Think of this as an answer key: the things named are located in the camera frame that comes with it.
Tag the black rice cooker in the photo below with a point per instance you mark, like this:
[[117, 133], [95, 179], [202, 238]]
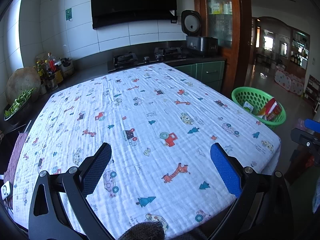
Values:
[[200, 45]]

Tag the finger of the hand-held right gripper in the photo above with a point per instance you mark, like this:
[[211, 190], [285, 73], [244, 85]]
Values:
[[306, 140], [312, 124]]

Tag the polka dot fabric playpen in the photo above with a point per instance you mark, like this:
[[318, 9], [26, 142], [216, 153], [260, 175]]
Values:
[[287, 80]]

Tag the white and blue milk carton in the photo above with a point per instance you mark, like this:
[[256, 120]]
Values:
[[248, 107]]

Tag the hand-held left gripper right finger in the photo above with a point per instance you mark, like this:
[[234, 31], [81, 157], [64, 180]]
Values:
[[225, 172]]

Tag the window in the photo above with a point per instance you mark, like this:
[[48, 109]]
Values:
[[15, 30]]

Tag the green wall sticker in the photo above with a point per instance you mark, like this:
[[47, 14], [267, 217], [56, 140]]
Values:
[[69, 14]]

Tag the green kitchen cabinet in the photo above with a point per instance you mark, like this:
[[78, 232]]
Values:
[[210, 72]]

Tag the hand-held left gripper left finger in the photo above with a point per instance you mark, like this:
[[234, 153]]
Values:
[[97, 170]]

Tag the cartoon print white tablecloth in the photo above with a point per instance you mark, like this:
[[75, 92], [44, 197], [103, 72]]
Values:
[[150, 105]]

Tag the black gas stove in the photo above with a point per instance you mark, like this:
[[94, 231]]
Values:
[[147, 60]]

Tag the pink plastic bag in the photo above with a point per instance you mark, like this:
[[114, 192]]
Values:
[[300, 125]]

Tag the low wooden shelf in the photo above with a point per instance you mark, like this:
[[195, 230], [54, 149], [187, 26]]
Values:
[[312, 91]]

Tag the wooden cabinet with glass door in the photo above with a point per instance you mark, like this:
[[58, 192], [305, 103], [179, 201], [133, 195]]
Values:
[[241, 30]]

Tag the round wooden chopping board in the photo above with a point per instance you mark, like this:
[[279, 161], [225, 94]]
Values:
[[22, 82]]

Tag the wooden display cabinet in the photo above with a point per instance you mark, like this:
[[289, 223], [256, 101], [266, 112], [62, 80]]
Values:
[[300, 52]]

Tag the person's plaid trousers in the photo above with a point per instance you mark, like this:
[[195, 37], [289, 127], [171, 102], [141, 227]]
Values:
[[190, 235]]

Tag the red plastic bag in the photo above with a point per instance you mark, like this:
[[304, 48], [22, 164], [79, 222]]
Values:
[[310, 160]]

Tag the small white device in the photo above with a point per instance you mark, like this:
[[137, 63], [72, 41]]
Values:
[[5, 190]]

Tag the purple cloth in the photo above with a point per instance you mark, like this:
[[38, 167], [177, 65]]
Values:
[[16, 155]]

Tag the green perforated plastic basket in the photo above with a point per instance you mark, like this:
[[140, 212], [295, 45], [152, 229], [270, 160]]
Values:
[[250, 89]]

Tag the cluster of condiment bottles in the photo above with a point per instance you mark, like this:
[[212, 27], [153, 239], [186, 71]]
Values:
[[50, 65]]

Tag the black range hood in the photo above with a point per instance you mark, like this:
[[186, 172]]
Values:
[[132, 2]]

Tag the row of small shelf bottles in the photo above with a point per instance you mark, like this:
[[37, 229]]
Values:
[[220, 6]]

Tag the large red cartoon print carton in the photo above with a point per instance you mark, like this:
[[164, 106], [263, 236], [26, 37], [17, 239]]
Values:
[[275, 113]]

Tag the grey knitted cloth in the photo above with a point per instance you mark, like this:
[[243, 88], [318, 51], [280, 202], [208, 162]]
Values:
[[142, 231]]

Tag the dark bowl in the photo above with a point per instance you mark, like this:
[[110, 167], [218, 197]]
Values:
[[17, 117]]

